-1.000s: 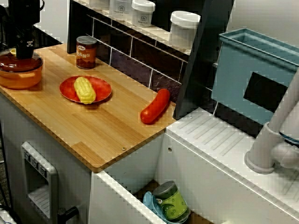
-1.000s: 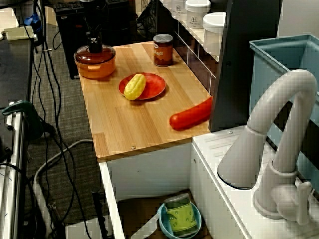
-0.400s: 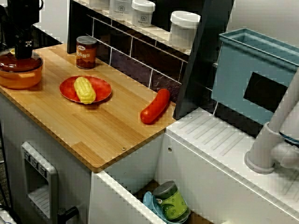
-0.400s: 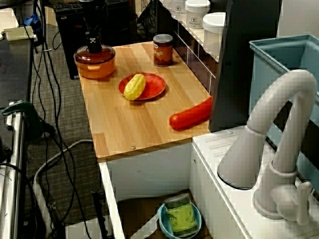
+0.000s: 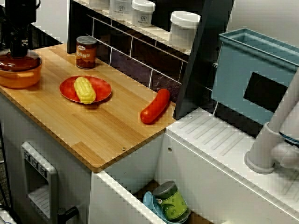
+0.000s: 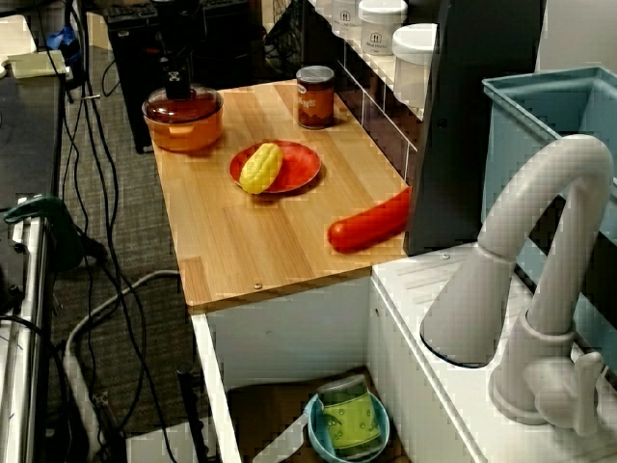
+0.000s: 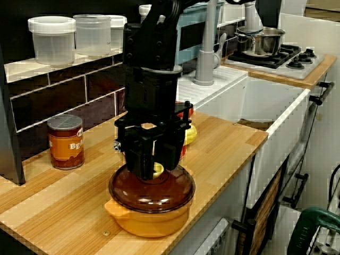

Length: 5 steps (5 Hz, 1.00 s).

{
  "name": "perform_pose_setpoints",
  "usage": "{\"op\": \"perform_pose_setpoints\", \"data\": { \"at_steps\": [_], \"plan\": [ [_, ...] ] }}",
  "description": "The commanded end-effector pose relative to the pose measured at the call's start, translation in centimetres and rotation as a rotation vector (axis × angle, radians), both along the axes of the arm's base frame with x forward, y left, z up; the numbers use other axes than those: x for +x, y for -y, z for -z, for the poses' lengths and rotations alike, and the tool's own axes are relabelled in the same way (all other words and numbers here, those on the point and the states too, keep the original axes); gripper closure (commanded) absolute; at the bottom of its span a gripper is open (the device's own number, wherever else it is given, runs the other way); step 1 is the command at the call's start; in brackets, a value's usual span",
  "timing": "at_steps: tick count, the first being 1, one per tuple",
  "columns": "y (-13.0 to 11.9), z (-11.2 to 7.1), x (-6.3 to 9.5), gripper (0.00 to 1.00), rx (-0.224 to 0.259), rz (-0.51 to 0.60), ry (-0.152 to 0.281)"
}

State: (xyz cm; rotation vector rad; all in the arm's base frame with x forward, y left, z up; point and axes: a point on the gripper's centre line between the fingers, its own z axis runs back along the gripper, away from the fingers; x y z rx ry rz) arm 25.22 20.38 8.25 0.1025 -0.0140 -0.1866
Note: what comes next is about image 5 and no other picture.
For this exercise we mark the white wall shelf board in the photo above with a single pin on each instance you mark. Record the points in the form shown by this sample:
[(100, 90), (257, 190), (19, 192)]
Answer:
[(161, 31)]

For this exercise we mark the brown transparent pot lid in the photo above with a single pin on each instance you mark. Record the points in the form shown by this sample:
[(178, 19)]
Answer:
[(33, 61)]

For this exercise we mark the orange toy cooking pot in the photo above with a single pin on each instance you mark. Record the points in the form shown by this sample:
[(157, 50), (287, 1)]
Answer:
[(18, 79)]

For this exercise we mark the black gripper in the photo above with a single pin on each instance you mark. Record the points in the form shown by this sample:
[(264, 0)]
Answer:
[(19, 14)]

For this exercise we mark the white jar with printed label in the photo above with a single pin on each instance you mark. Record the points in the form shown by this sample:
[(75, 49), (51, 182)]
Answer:
[(120, 10), (143, 15)]

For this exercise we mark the dark grey shelf side panel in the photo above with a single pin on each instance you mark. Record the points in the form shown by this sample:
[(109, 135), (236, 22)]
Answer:
[(72, 28), (203, 58)]

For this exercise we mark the blue plastic dish bin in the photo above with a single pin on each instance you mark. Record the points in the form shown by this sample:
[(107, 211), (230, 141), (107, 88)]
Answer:
[(231, 81)]

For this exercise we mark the light blue plastic bowl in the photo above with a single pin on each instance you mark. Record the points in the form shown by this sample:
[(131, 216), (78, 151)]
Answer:
[(148, 200)]

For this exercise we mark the red toy sausage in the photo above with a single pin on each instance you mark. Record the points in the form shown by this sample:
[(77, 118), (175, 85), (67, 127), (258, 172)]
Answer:
[(155, 107)]

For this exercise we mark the red plastic plate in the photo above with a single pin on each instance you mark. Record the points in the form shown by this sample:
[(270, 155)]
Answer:
[(102, 89)]

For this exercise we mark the brown beans can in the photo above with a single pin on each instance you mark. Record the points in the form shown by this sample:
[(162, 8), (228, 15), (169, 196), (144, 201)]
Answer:
[(86, 56)]

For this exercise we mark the white toy kitchen unit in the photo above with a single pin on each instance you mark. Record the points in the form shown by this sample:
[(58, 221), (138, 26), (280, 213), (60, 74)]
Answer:
[(198, 163)]

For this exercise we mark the green toy can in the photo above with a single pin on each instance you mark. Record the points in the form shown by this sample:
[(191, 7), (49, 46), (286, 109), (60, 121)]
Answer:
[(174, 203)]

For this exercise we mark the grey dishwasher control panel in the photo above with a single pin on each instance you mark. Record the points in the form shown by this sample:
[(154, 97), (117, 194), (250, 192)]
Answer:
[(38, 177)]

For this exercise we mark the translucent white lidded jar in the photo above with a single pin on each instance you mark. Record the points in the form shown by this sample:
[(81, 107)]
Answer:
[(184, 30)]

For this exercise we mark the yellow toy corn cob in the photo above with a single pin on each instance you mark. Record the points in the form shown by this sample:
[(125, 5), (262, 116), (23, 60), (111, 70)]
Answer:
[(85, 91)]

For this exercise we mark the grey toy faucet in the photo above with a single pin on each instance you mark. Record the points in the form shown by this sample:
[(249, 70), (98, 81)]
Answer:
[(264, 149)]

